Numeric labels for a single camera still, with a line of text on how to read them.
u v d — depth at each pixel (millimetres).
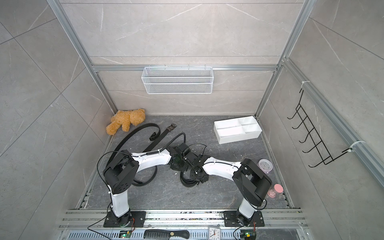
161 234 701
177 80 1005
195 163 675
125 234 712
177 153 686
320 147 642
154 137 1028
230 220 732
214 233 685
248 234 708
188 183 832
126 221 660
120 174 490
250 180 472
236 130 1064
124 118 1066
